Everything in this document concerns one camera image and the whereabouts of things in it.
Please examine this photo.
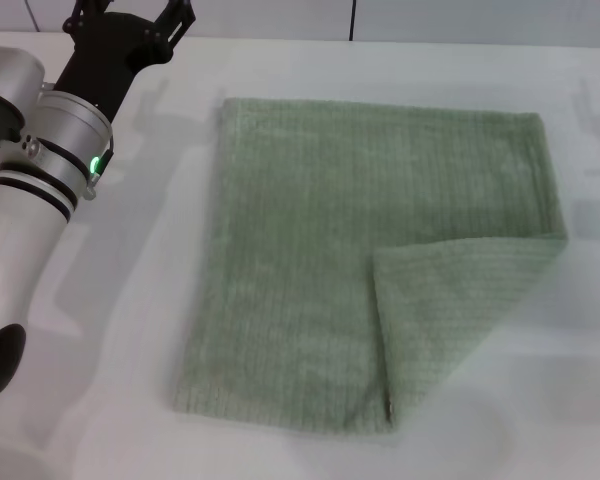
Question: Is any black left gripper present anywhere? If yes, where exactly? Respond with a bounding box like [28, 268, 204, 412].
[54, 0, 199, 122]

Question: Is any green terry towel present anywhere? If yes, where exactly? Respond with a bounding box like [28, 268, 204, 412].
[169, 97, 571, 431]

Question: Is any left arm grey connector cable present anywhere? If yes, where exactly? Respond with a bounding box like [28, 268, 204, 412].
[83, 133, 116, 201]

